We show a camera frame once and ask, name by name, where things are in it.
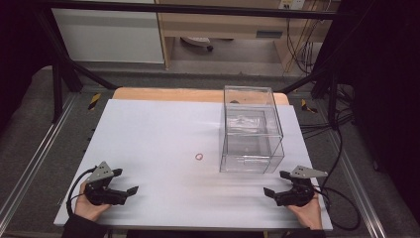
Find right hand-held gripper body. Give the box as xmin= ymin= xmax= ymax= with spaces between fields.
xmin=273 ymin=165 xmax=329 ymax=208

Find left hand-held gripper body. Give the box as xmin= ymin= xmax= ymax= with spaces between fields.
xmin=83 ymin=161 xmax=129 ymax=207

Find person's left hand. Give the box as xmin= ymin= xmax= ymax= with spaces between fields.
xmin=74 ymin=181 xmax=112 ymax=222

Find person's right hand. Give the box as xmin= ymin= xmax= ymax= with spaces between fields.
xmin=285 ymin=192 xmax=324 ymax=231

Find clear plastic drawer box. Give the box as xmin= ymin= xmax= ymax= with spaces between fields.
xmin=219 ymin=84 xmax=285 ymax=175

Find yellow black tape strip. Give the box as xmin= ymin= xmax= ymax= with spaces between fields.
xmin=300 ymin=98 xmax=319 ymax=114
xmin=87 ymin=92 xmax=102 ymax=111

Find white cabinet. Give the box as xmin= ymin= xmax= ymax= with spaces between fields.
xmin=51 ymin=0 xmax=165 ymax=65

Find office chair base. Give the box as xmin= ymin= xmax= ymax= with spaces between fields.
xmin=180 ymin=36 xmax=215 ymax=53

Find wooden desk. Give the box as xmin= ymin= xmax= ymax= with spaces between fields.
xmin=154 ymin=0 xmax=341 ymax=71

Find white power strip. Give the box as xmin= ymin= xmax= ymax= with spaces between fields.
xmin=277 ymin=0 xmax=306 ymax=11

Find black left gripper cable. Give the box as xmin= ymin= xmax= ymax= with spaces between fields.
xmin=65 ymin=167 xmax=99 ymax=218

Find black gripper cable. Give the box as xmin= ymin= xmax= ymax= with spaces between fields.
xmin=65 ymin=167 xmax=99 ymax=218
xmin=311 ymin=127 xmax=363 ymax=232

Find aluminium rail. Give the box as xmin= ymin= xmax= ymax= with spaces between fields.
xmin=325 ymin=130 xmax=388 ymax=238
xmin=0 ymin=93 xmax=79 ymax=230

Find black floor cables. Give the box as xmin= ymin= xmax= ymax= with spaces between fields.
xmin=298 ymin=83 xmax=357 ymax=141

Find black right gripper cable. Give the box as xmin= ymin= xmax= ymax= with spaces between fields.
xmin=311 ymin=127 xmax=363 ymax=232

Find hanging black cables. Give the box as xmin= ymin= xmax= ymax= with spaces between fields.
xmin=284 ymin=14 xmax=320 ymax=76

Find black metal frame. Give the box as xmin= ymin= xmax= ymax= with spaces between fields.
xmin=33 ymin=0 xmax=362 ymax=126

